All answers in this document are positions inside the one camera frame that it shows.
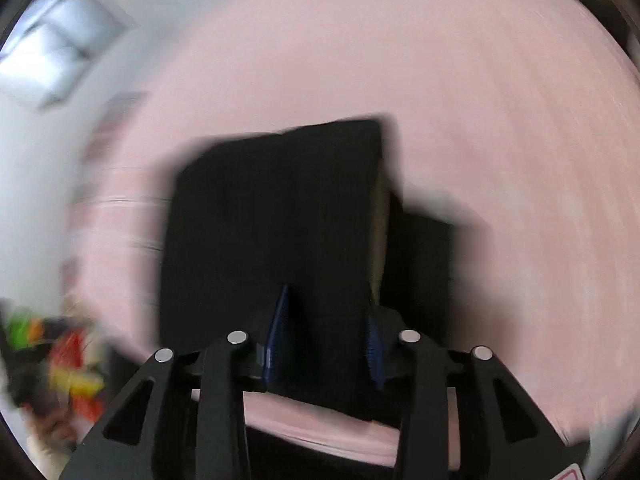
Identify black pants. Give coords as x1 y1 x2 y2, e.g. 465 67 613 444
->
158 117 454 427

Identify colourful boxes pile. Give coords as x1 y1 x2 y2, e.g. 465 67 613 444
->
1 302 116 450

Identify pink plaid bed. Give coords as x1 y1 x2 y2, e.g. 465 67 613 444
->
72 0 639 438

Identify black framed window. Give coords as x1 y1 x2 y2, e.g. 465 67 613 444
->
1 0 126 110

